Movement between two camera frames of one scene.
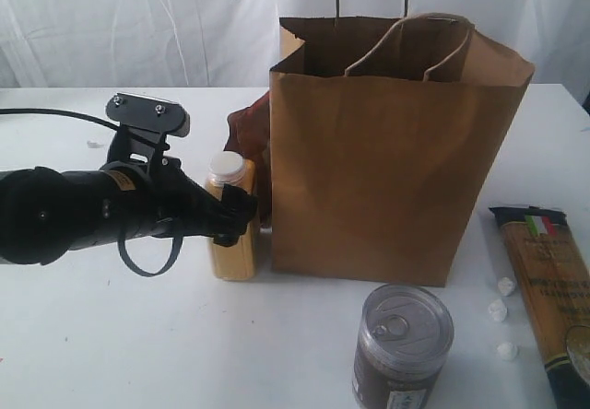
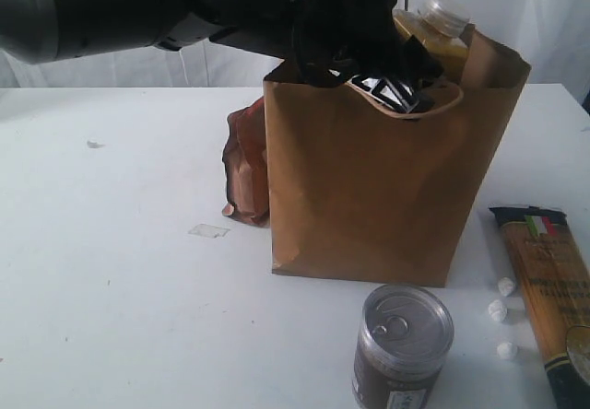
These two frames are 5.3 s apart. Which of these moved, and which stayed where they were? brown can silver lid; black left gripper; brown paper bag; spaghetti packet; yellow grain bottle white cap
Moved: yellow grain bottle white cap; black left gripper
Stayed: spaghetti packet; brown paper bag; brown can silver lid
